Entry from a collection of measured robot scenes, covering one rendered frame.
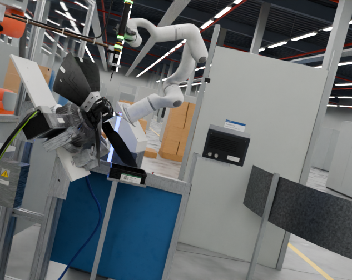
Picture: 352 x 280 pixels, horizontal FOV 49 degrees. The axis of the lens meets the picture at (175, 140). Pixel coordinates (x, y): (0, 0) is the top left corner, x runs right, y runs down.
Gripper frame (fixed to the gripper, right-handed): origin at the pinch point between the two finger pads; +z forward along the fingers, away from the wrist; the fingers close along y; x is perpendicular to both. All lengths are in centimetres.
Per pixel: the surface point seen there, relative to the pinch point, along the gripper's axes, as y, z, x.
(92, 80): 9.2, 2.1, -30.6
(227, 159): -73, -32, -58
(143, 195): -27, -35, -94
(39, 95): 29, 17, -45
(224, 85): -58, -179, -2
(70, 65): 10.5, 31.4, -26.9
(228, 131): -70, -31, -41
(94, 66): 12.6, -6.2, -22.9
